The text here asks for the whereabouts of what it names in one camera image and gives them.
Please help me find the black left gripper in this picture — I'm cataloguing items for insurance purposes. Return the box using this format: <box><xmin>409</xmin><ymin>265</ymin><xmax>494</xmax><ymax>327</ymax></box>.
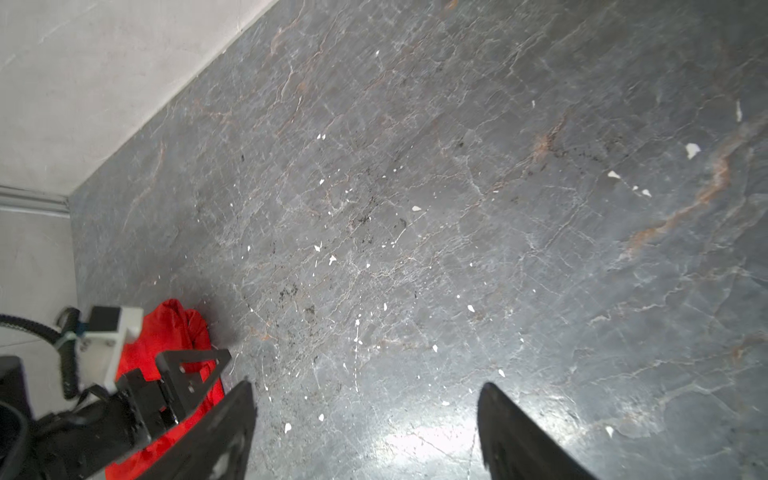
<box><xmin>32</xmin><ymin>349</ymin><xmax>231</xmax><ymax>479</ymax></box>

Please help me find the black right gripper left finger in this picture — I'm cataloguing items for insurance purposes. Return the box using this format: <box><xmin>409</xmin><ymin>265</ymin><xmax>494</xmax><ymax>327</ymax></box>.
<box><xmin>141</xmin><ymin>380</ymin><xmax>257</xmax><ymax>480</ymax></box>

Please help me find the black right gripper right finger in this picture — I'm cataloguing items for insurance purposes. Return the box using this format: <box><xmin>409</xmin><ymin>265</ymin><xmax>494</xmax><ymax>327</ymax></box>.
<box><xmin>477</xmin><ymin>382</ymin><xmax>594</xmax><ymax>480</ymax></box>

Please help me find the red t-shirt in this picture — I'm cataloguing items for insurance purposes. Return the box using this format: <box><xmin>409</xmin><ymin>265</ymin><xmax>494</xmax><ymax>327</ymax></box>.
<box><xmin>105</xmin><ymin>299</ymin><xmax>225</xmax><ymax>480</ymax></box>

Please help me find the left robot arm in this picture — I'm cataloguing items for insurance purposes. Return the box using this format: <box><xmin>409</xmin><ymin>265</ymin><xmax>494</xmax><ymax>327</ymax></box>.
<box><xmin>1</xmin><ymin>349</ymin><xmax>231</xmax><ymax>479</ymax></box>

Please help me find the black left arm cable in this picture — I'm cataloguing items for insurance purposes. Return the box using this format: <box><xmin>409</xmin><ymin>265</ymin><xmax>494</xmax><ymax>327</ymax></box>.
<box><xmin>0</xmin><ymin>307</ymin><xmax>82</xmax><ymax>401</ymax></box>

